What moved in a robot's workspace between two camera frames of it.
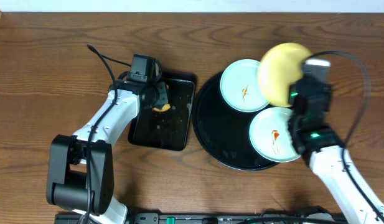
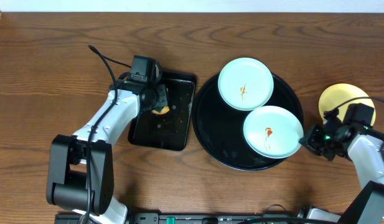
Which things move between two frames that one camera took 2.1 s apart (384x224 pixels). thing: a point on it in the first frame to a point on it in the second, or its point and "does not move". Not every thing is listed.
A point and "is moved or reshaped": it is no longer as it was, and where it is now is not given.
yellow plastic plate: x=280 y=67 to x=334 y=95
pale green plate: x=239 y=86 does not move
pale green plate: x=269 y=137 is moved or reshaped
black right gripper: x=328 y=91 to x=309 y=141
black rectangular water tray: x=169 y=129 does not move
